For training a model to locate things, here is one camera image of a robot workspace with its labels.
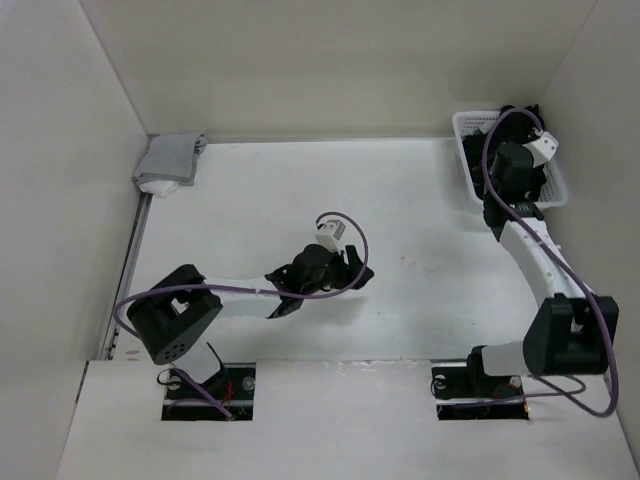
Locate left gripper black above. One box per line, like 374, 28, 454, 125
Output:
302, 245, 372, 298

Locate black tank top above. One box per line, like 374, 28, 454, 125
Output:
462, 113, 547, 201

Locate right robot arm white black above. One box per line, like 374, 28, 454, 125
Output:
463, 143, 609, 396

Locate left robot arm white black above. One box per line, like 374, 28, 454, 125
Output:
126, 244, 374, 399

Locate folded grey tank top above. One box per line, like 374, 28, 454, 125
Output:
132, 132, 209, 186

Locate white plastic laundry basket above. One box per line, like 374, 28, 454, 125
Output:
452, 110, 568, 214

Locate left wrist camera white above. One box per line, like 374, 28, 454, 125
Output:
315, 219, 346, 252

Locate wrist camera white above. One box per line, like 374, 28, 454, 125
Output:
524, 131, 559, 168
315, 219, 346, 252

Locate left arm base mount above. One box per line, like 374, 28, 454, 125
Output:
156, 363, 257, 422

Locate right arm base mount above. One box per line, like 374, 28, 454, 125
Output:
430, 362, 529, 421

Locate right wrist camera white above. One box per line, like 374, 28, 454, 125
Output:
524, 131, 559, 168

